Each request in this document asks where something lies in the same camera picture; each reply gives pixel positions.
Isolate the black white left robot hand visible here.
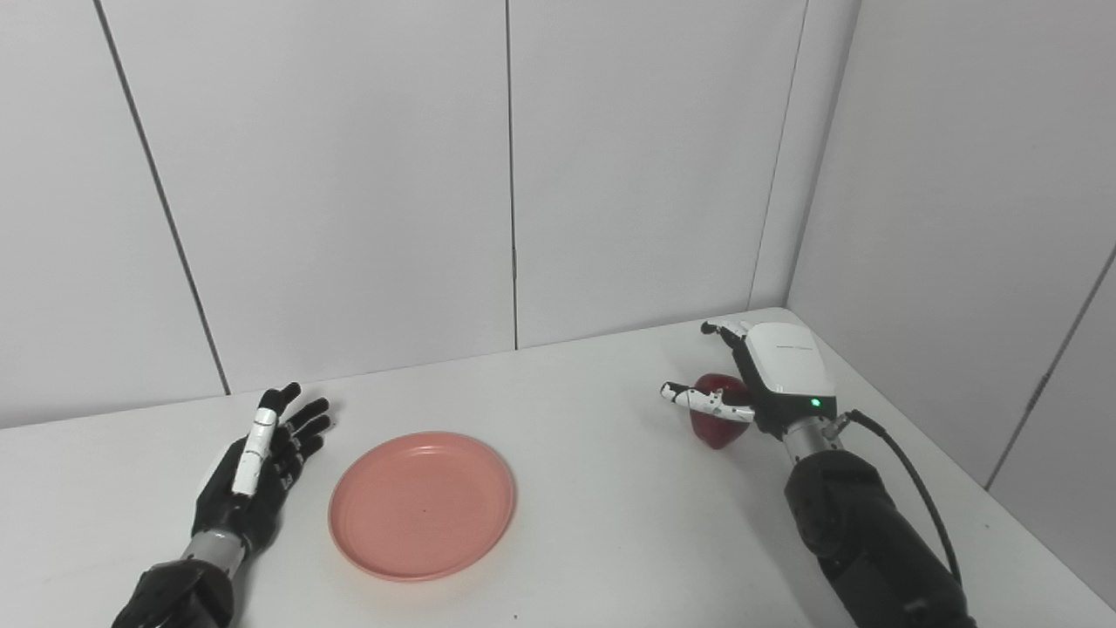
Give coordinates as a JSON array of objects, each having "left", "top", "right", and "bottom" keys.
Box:
[{"left": 191, "top": 382, "right": 334, "bottom": 552}]

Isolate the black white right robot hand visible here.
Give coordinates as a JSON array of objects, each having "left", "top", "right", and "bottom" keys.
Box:
[{"left": 659, "top": 319, "right": 840, "bottom": 442}]

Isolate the red apple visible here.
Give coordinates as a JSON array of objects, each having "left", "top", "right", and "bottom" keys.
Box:
[{"left": 690, "top": 373, "right": 757, "bottom": 451}]

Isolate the pink round plate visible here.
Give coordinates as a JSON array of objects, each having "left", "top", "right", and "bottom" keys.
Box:
[{"left": 328, "top": 431, "right": 516, "bottom": 583}]

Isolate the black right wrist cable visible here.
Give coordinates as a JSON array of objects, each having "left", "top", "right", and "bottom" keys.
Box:
[{"left": 828, "top": 408, "right": 965, "bottom": 587}]

